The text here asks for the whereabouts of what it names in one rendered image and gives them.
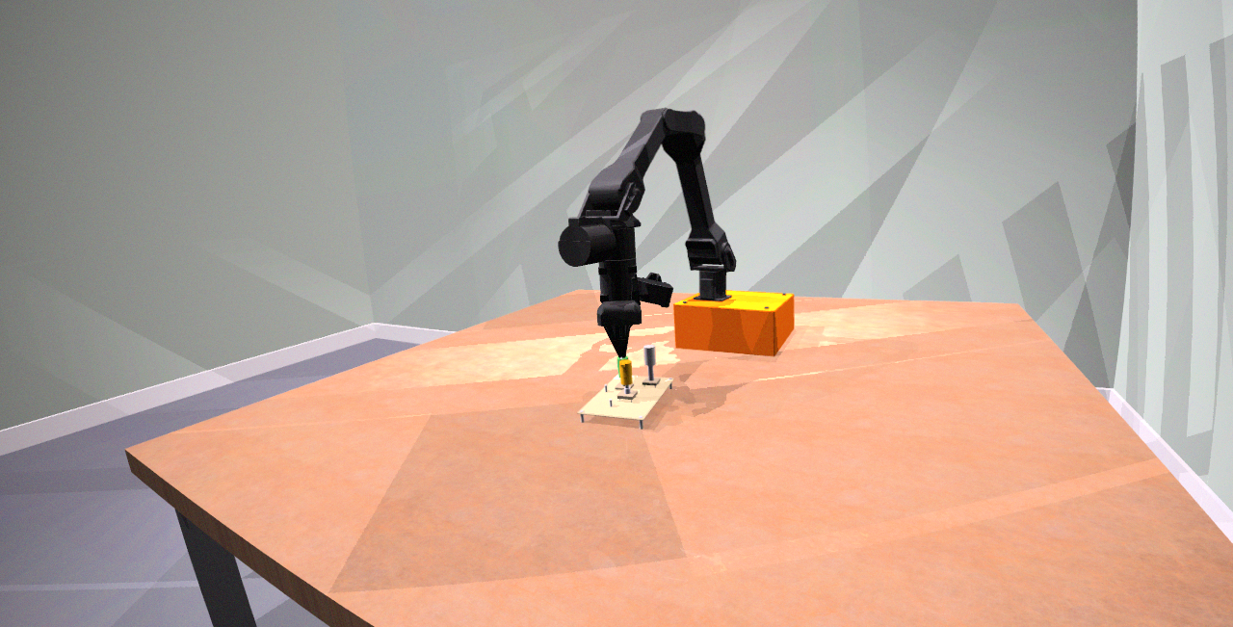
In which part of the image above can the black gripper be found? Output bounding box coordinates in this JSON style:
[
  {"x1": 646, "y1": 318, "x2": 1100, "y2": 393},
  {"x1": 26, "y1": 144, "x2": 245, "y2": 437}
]
[{"x1": 597, "y1": 257, "x2": 642, "y2": 358}]

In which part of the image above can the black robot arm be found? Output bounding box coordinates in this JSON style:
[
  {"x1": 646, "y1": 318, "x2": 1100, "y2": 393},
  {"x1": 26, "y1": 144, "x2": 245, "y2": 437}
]
[{"x1": 559, "y1": 108, "x2": 736, "y2": 308}]

